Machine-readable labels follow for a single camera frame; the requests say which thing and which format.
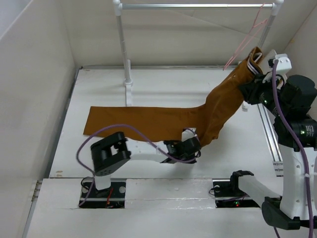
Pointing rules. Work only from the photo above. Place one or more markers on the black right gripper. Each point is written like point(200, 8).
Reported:
point(251, 89)

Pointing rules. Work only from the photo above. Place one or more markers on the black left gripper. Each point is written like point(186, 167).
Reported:
point(191, 156)

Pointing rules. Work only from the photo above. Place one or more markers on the brown trousers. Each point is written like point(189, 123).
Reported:
point(159, 124)

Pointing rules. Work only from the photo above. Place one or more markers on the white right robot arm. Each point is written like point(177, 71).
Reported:
point(297, 139)

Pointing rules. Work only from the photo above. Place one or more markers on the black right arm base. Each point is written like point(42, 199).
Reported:
point(227, 193)

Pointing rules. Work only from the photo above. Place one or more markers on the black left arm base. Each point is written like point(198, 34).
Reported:
point(109, 198)

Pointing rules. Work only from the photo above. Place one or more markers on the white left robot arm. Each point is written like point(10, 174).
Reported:
point(112, 152)

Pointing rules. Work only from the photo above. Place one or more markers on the white foam board strip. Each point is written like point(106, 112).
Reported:
point(172, 194)

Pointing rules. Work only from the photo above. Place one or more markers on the silver white clothes rack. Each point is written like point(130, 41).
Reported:
point(191, 33)

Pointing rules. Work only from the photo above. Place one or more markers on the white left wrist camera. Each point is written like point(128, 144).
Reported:
point(188, 133)

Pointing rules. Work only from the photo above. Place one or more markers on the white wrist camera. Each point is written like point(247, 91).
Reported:
point(282, 62)
point(188, 133)

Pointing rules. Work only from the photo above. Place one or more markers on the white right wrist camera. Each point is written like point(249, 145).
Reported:
point(282, 62)

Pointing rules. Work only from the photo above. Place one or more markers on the pink wire hanger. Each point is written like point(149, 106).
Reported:
point(253, 32)

